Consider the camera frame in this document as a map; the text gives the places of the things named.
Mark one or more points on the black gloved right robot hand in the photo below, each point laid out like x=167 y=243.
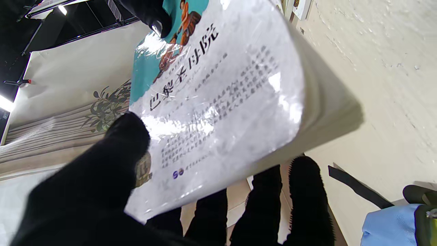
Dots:
x=150 y=13

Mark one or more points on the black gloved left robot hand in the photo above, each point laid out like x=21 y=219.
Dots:
x=85 y=191

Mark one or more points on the teal and white cover book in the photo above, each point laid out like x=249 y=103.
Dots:
x=239 y=112

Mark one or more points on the purple and white cover book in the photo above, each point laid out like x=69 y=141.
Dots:
x=302 y=7

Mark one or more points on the blue and yellow school bag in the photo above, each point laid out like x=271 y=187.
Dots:
x=392 y=222

